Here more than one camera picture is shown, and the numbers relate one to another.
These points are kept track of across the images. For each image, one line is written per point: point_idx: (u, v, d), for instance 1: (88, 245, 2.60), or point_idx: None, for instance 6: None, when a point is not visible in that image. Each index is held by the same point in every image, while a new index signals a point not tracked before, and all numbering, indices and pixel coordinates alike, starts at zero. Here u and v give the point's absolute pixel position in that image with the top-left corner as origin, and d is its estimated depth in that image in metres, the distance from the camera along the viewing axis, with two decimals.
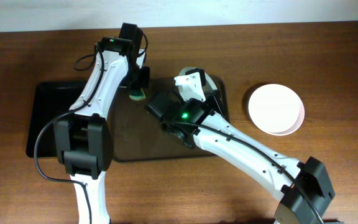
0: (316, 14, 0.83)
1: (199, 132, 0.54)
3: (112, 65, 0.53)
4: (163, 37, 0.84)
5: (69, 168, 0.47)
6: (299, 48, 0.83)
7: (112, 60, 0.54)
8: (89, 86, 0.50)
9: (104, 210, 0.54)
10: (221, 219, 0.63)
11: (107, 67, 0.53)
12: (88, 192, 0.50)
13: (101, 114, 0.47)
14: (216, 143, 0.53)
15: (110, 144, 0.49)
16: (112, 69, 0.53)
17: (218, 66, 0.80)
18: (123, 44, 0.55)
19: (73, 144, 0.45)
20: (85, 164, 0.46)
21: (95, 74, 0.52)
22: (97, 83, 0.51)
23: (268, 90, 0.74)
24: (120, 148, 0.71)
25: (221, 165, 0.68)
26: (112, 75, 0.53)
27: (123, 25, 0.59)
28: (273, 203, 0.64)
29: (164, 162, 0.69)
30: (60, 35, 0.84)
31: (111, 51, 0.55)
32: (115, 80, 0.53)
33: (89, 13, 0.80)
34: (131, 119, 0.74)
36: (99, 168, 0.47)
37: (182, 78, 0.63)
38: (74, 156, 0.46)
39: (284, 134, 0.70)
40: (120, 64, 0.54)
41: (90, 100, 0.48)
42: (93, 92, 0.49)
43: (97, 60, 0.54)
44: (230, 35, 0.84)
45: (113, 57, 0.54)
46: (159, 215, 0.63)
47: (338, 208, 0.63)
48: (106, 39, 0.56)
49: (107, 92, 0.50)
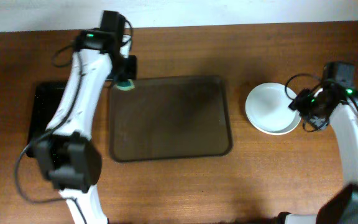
0: (316, 15, 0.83)
1: (346, 104, 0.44)
3: (91, 68, 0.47)
4: (163, 38, 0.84)
5: (43, 178, 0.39)
6: (299, 48, 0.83)
7: (92, 61, 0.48)
8: (68, 96, 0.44)
9: (100, 214, 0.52)
10: (221, 219, 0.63)
11: (85, 71, 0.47)
12: (80, 204, 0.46)
13: (83, 129, 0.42)
14: (350, 121, 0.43)
15: (98, 156, 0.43)
16: (91, 73, 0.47)
17: (218, 66, 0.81)
18: (102, 37, 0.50)
19: (56, 162, 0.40)
20: (71, 181, 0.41)
21: (73, 80, 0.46)
22: (76, 91, 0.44)
23: (263, 91, 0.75)
24: (120, 149, 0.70)
25: (222, 165, 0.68)
26: (92, 79, 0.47)
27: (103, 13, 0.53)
28: (273, 203, 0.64)
29: (164, 162, 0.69)
30: (61, 35, 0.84)
31: (89, 50, 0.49)
32: (96, 85, 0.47)
33: (90, 13, 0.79)
34: (131, 118, 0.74)
36: (88, 183, 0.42)
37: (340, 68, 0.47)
38: (58, 173, 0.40)
39: (284, 133, 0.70)
40: (100, 65, 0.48)
41: (70, 114, 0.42)
42: (73, 103, 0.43)
43: (75, 62, 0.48)
44: (229, 36, 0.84)
45: (92, 57, 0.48)
46: (159, 215, 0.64)
47: None
48: (82, 33, 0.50)
49: (87, 101, 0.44)
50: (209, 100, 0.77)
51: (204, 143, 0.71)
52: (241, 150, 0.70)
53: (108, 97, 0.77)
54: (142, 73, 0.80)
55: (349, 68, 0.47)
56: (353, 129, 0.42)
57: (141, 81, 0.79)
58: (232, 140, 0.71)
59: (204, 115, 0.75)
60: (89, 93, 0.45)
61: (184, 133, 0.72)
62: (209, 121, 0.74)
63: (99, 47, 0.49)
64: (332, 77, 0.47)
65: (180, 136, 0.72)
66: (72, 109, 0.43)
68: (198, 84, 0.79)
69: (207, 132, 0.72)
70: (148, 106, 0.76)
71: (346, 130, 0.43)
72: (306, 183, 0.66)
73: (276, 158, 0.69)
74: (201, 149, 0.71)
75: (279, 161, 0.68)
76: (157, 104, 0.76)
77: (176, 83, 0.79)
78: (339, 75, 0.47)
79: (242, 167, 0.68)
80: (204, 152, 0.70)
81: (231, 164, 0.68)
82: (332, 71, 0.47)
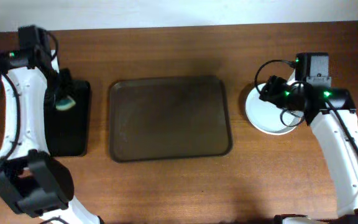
0: (317, 15, 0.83)
1: (328, 114, 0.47)
3: (25, 86, 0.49)
4: (163, 38, 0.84)
5: (16, 191, 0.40)
6: (299, 48, 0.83)
7: (22, 80, 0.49)
8: (10, 121, 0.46)
9: (89, 219, 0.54)
10: (221, 219, 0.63)
11: (20, 92, 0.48)
12: (66, 219, 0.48)
13: (37, 146, 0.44)
14: (333, 133, 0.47)
15: (64, 169, 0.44)
16: (25, 91, 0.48)
17: (218, 66, 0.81)
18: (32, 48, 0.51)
19: (23, 188, 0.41)
20: (46, 202, 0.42)
21: (10, 103, 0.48)
22: (17, 112, 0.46)
23: None
24: (120, 149, 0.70)
25: (221, 165, 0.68)
26: (28, 97, 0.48)
27: (19, 30, 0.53)
28: (273, 203, 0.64)
29: (164, 162, 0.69)
30: (61, 35, 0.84)
31: (15, 70, 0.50)
32: (35, 102, 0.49)
33: (90, 13, 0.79)
34: (131, 117, 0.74)
36: (62, 200, 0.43)
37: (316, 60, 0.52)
38: (31, 200, 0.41)
39: (284, 133, 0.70)
40: (31, 81, 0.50)
41: (18, 137, 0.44)
42: (18, 125, 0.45)
43: (5, 86, 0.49)
44: (229, 36, 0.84)
45: (21, 76, 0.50)
46: (159, 215, 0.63)
47: None
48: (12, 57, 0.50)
49: (31, 118, 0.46)
50: (209, 100, 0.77)
51: (204, 142, 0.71)
52: (241, 150, 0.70)
53: (108, 97, 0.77)
54: (142, 73, 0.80)
55: (323, 60, 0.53)
56: (337, 142, 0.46)
57: (141, 81, 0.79)
58: (233, 140, 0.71)
59: (203, 115, 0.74)
60: (28, 109, 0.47)
61: (184, 132, 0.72)
62: (209, 121, 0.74)
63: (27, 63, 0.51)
64: (308, 71, 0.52)
65: (179, 136, 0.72)
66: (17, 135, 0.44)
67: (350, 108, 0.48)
68: (197, 84, 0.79)
69: (207, 131, 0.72)
70: (148, 106, 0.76)
71: (330, 144, 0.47)
72: (306, 183, 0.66)
73: (276, 158, 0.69)
74: (201, 148, 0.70)
75: (279, 161, 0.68)
76: (157, 103, 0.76)
77: (175, 83, 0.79)
78: (316, 69, 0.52)
79: (242, 168, 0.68)
80: (204, 152, 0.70)
81: (231, 164, 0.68)
82: (307, 63, 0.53)
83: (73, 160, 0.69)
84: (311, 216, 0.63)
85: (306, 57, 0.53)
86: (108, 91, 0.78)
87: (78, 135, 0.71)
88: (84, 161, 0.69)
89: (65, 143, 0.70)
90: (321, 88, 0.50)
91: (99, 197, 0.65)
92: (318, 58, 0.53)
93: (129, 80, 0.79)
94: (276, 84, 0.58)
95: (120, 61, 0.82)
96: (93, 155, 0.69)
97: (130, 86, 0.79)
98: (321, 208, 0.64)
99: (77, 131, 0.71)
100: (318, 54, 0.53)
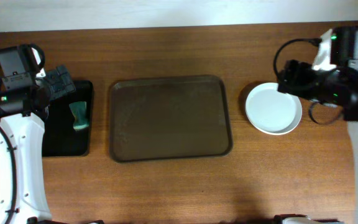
0: (316, 15, 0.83)
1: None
3: (21, 135, 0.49)
4: (163, 37, 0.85)
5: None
6: (299, 47, 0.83)
7: (18, 130, 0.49)
8: (5, 174, 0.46)
9: None
10: (221, 219, 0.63)
11: (15, 143, 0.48)
12: None
13: (35, 206, 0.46)
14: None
15: None
16: (22, 142, 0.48)
17: (217, 66, 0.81)
18: (29, 65, 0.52)
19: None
20: None
21: (4, 157, 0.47)
22: (13, 165, 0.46)
23: (262, 92, 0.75)
24: (120, 149, 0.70)
25: (222, 165, 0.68)
26: (25, 148, 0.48)
27: (4, 58, 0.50)
28: (273, 203, 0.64)
29: (164, 162, 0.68)
30: (61, 36, 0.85)
31: (8, 116, 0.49)
32: (32, 148, 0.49)
33: (90, 13, 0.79)
34: (131, 117, 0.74)
36: None
37: None
38: None
39: (284, 133, 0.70)
40: (26, 127, 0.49)
41: (15, 198, 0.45)
42: (14, 177, 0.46)
43: None
44: (229, 35, 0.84)
45: (14, 125, 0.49)
46: (159, 215, 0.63)
47: (338, 208, 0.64)
48: (6, 75, 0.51)
49: (28, 167, 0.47)
50: (210, 101, 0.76)
51: (204, 144, 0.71)
52: (241, 150, 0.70)
53: (108, 97, 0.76)
54: (142, 73, 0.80)
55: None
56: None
57: (141, 81, 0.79)
58: (233, 140, 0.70)
59: (204, 116, 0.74)
60: (25, 160, 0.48)
61: (184, 132, 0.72)
62: (209, 121, 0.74)
63: (20, 103, 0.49)
64: (353, 52, 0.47)
65: (179, 137, 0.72)
66: (16, 195, 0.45)
67: None
68: (198, 84, 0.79)
69: (207, 132, 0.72)
70: (148, 106, 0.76)
71: None
72: (306, 183, 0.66)
73: (276, 157, 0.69)
74: (201, 149, 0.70)
75: (279, 160, 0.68)
76: (157, 103, 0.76)
77: (176, 83, 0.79)
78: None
79: (242, 167, 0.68)
80: (204, 152, 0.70)
81: (231, 164, 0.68)
82: (351, 40, 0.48)
83: (74, 161, 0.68)
84: (311, 216, 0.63)
85: (350, 32, 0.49)
86: (108, 91, 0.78)
87: (78, 136, 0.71)
88: (85, 161, 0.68)
89: (66, 144, 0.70)
90: None
91: (99, 198, 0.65)
92: None
93: (129, 80, 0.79)
94: (300, 73, 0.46)
95: (120, 61, 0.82)
96: (93, 155, 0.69)
97: (131, 86, 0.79)
98: (321, 208, 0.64)
99: (78, 134, 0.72)
100: None
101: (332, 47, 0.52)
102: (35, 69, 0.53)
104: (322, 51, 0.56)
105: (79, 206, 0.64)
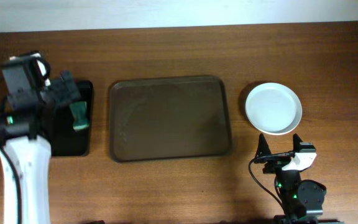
0: (315, 15, 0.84)
1: None
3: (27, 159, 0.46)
4: (163, 38, 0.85)
5: None
6: (299, 47, 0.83)
7: (22, 155, 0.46)
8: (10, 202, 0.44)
9: None
10: (221, 219, 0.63)
11: (20, 168, 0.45)
12: None
13: None
14: None
15: None
16: (27, 166, 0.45)
17: (218, 66, 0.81)
18: (33, 81, 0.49)
19: None
20: None
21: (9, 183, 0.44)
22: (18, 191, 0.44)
23: (262, 93, 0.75)
24: (120, 149, 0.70)
25: (222, 165, 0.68)
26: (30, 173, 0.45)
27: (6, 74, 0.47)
28: (274, 203, 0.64)
29: (163, 162, 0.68)
30: (62, 37, 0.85)
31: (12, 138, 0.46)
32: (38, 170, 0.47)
33: (90, 14, 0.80)
34: (131, 117, 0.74)
36: None
37: (298, 155, 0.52)
38: None
39: (284, 133, 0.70)
40: (32, 151, 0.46)
41: None
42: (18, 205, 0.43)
43: (4, 162, 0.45)
44: (229, 36, 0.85)
45: (21, 147, 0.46)
46: (159, 215, 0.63)
47: (339, 208, 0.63)
48: (10, 93, 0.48)
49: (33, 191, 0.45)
50: (210, 101, 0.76)
51: (204, 143, 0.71)
52: (241, 150, 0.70)
53: (108, 97, 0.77)
54: (142, 73, 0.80)
55: (321, 198, 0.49)
56: None
57: (141, 81, 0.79)
58: (233, 141, 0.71)
59: (204, 116, 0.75)
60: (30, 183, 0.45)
61: (184, 132, 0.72)
62: (209, 122, 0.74)
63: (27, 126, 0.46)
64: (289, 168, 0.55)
65: (180, 137, 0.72)
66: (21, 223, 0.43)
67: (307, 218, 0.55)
68: (198, 84, 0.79)
69: (208, 132, 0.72)
70: (148, 106, 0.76)
71: None
72: None
73: None
74: (201, 149, 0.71)
75: None
76: (157, 103, 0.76)
77: (176, 83, 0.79)
78: (299, 198, 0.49)
79: (242, 167, 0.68)
80: (204, 152, 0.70)
81: (231, 164, 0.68)
82: (295, 147, 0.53)
83: (74, 161, 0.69)
84: None
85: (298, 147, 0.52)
86: (108, 91, 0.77)
87: (78, 136, 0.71)
88: (86, 161, 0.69)
89: (66, 144, 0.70)
90: (292, 179, 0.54)
91: (99, 198, 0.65)
92: (297, 154, 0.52)
93: (129, 81, 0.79)
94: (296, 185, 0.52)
95: (120, 61, 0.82)
96: (94, 156, 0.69)
97: (131, 86, 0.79)
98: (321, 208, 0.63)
99: (78, 134, 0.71)
100: (307, 147, 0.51)
101: (291, 157, 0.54)
102: (38, 83, 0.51)
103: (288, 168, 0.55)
104: (304, 155, 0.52)
105: (79, 206, 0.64)
